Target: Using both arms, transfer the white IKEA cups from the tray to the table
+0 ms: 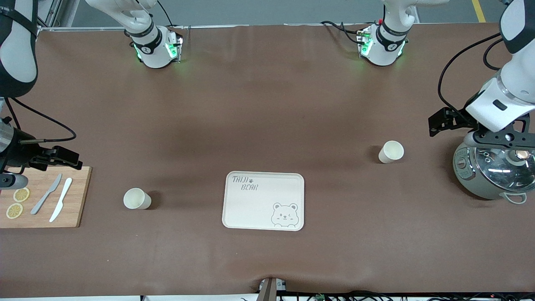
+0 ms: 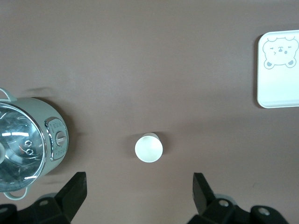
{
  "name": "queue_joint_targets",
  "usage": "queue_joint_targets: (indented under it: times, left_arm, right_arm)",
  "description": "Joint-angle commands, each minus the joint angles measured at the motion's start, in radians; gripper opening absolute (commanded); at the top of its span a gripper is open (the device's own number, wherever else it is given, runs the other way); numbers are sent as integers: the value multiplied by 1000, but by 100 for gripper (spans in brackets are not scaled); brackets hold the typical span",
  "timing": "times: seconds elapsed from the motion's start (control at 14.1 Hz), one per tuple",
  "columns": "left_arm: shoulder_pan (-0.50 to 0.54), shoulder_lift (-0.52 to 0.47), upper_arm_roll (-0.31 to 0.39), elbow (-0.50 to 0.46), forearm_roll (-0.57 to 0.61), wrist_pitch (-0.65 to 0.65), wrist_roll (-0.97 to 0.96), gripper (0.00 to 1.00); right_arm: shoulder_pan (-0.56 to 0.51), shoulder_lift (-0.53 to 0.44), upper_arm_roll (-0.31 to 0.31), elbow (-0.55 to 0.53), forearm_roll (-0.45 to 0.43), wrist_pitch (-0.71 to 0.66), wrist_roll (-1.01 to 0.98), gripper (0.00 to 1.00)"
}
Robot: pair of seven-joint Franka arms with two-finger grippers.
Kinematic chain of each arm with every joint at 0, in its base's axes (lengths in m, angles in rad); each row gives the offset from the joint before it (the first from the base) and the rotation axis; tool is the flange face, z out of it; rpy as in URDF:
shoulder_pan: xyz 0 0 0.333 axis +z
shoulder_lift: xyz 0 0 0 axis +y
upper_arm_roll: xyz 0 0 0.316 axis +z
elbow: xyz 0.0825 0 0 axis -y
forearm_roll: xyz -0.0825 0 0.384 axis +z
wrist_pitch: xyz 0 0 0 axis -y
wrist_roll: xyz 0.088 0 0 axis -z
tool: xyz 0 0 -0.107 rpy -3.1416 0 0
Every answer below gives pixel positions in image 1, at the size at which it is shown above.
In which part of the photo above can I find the white plastic knife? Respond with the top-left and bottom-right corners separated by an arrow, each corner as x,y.
49,178 -> 73,222

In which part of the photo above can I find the grey plastic knife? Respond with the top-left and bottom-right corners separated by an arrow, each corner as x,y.
31,173 -> 62,215

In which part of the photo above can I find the brown table cover mat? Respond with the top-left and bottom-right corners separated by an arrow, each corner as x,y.
0,23 -> 535,298

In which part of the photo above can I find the glass pot lid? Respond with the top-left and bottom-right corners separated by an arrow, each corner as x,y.
474,146 -> 535,194

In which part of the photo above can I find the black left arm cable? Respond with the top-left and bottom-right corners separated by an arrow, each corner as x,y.
437,33 -> 504,122

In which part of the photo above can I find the wooden cutting board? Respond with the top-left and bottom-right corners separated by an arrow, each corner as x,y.
0,166 -> 92,229

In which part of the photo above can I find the cream bear print tray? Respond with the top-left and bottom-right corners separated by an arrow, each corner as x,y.
222,171 -> 305,232

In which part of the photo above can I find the white IKEA cup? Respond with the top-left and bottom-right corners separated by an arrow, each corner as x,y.
123,188 -> 152,210
378,140 -> 405,164

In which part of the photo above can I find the black base power cable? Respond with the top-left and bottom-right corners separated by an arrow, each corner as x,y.
321,20 -> 368,44

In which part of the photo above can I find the aluminium frame profile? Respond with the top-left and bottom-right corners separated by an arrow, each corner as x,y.
37,0 -> 69,32

